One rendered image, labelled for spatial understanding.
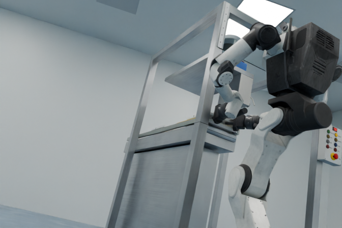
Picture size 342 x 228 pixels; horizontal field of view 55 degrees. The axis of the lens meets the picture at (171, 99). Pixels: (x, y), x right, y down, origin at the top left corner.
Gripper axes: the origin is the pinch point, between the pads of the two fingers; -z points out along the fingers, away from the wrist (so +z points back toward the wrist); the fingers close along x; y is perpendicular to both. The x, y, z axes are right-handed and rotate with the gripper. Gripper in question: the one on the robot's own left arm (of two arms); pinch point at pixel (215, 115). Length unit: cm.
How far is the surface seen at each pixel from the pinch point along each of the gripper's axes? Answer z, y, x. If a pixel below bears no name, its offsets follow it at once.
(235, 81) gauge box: -5.3, 12.3, -29.8
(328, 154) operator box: 1, 87, 2
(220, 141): -3.7, 7.9, 14.3
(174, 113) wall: -332, 75, -102
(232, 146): -5.1, 17.5, 14.7
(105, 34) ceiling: -326, -73, -194
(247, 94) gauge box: -1.2, 20.6, -21.6
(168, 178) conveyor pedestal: -36, -9, 41
